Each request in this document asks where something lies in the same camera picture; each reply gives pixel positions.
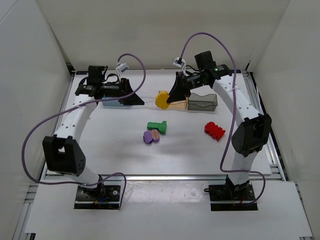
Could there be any yellow lego block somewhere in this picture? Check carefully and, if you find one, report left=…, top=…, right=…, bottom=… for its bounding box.
left=155, top=90, right=170, bottom=110

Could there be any green lego block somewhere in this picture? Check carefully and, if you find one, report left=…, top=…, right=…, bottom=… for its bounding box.
left=147, top=120, right=167, bottom=135

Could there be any purple lego block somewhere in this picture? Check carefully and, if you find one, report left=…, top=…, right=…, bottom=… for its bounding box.
left=143, top=130, right=153, bottom=145
left=150, top=129, right=160, bottom=143

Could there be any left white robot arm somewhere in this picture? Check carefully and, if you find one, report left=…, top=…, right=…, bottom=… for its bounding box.
left=42, top=65, right=145, bottom=189

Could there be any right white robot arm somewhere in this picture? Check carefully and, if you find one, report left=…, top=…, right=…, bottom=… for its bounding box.
left=167, top=51, right=272, bottom=192

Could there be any orange container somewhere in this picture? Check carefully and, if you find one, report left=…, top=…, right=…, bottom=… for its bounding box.
left=168, top=98, right=189, bottom=110

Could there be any blue container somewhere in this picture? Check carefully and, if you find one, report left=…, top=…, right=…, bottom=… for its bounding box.
left=101, top=100, right=131, bottom=108

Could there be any clear container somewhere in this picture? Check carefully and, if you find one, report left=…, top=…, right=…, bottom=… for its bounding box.
left=135, top=90, right=159, bottom=107

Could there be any grey container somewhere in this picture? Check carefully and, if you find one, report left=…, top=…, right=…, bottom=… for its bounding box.
left=187, top=93, right=218, bottom=112

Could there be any red lego block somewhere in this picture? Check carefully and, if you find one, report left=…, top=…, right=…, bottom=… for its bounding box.
left=204, top=121, right=226, bottom=142

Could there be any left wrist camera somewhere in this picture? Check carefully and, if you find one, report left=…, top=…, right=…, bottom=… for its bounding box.
left=115, top=63, right=129, bottom=76

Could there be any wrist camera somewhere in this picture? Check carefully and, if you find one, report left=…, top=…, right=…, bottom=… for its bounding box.
left=115, top=63, right=129, bottom=76
left=172, top=57, right=186, bottom=69

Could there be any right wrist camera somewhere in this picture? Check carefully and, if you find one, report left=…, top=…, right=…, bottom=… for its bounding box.
left=172, top=57, right=186, bottom=69

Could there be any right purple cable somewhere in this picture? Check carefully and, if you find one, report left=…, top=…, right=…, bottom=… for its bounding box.
left=180, top=32, right=266, bottom=206

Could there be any purple cable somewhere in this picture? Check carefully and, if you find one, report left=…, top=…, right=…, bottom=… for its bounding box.
left=180, top=32, right=266, bottom=206
left=21, top=53, right=147, bottom=210

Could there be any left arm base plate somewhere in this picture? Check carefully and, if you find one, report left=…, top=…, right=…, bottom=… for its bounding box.
left=73, top=183, right=123, bottom=210

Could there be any aluminium table rail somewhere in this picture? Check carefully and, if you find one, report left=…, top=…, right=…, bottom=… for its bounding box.
left=44, top=174, right=231, bottom=181

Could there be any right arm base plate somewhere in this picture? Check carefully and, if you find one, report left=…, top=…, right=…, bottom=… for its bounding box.
left=203, top=184, right=258, bottom=212

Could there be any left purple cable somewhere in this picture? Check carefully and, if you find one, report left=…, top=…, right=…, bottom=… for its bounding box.
left=21, top=53, right=147, bottom=210

